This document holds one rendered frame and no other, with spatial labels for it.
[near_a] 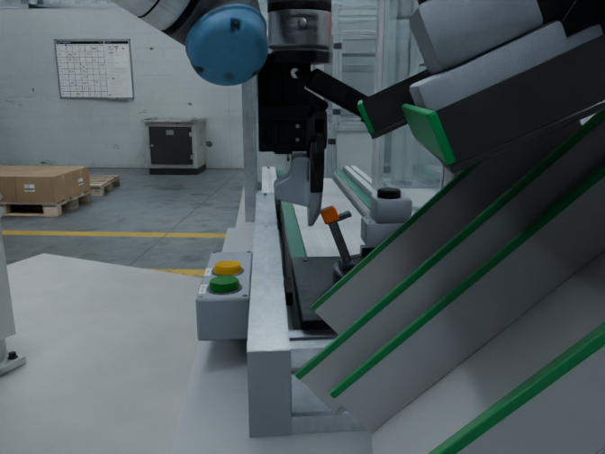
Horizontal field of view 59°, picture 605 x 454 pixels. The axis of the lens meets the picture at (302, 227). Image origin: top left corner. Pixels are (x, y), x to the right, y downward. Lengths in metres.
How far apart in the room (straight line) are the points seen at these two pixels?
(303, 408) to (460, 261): 0.29
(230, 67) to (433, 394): 0.33
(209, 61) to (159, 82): 8.52
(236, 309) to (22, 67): 9.32
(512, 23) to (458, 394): 0.21
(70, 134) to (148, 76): 1.63
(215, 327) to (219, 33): 0.38
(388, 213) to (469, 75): 0.45
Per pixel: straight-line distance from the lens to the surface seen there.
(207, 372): 0.74
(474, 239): 0.37
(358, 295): 0.51
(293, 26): 0.64
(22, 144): 10.02
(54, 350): 0.86
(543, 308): 0.36
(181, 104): 8.94
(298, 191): 0.66
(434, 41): 0.25
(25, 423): 0.71
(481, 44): 0.25
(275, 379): 0.58
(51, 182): 5.89
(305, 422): 0.61
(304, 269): 0.77
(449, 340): 0.37
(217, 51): 0.51
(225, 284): 0.72
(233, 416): 0.65
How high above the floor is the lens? 1.22
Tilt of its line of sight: 14 degrees down
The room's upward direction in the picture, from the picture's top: straight up
